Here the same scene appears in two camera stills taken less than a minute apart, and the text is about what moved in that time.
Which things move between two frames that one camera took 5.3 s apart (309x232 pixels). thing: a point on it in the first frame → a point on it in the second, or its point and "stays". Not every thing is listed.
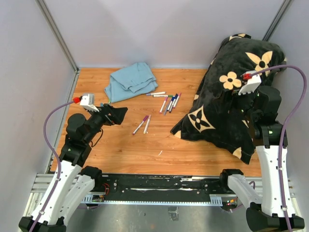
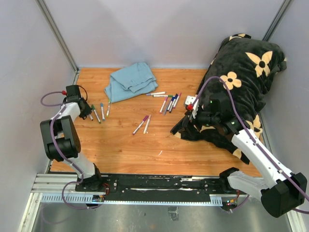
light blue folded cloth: (130, 81) stays
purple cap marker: (144, 120) stays
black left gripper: (117, 114) → (88, 110)
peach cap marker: (145, 130) stays
